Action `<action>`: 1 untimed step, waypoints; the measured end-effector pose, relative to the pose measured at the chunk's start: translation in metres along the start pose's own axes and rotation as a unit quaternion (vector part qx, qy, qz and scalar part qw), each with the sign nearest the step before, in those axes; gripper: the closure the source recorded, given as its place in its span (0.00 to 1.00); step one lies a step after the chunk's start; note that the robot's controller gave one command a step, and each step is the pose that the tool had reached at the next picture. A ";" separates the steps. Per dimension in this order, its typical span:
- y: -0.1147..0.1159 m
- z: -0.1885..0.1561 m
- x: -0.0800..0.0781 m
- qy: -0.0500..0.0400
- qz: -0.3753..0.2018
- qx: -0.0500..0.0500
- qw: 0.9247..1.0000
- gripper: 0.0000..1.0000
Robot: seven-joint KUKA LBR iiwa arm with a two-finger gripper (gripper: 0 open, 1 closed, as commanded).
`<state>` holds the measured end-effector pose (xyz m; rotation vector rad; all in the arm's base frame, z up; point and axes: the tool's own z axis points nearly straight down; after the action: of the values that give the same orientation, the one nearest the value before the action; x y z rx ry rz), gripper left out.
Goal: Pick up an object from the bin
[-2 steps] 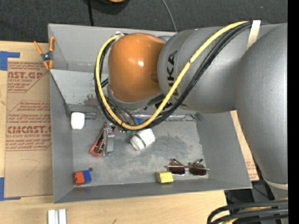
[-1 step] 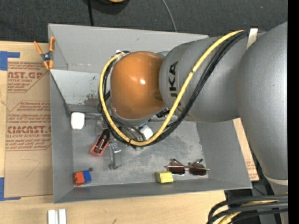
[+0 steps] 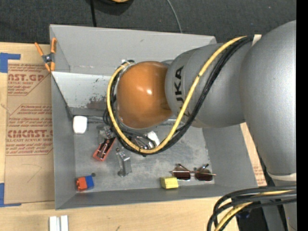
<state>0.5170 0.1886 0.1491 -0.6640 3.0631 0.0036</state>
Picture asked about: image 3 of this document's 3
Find yellow block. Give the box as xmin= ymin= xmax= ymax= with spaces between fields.
xmin=160 ymin=176 xmax=180 ymax=190

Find grey metal bin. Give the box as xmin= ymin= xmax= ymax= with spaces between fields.
xmin=49 ymin=24 xmax=259 ymax=210

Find brown cardboard board red print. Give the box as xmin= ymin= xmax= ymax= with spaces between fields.
xmin=0 ymin=41 xmax=268 ymax=205

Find red lens sunglasses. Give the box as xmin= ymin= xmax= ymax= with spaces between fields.
xmin=169 ymin=163 xmax=217 ymax=182

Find orange and blue toy block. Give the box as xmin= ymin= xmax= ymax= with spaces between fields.
xmin=76 ymin=175 xmax=95 ymax=192

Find black cylinder on white bracket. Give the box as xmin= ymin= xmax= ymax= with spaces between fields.
xmin=133 ymin=130 xmax=161 ymax=150

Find white block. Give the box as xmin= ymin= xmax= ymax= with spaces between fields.
xmin=73 ymin=115 xmax=88 ymax=135

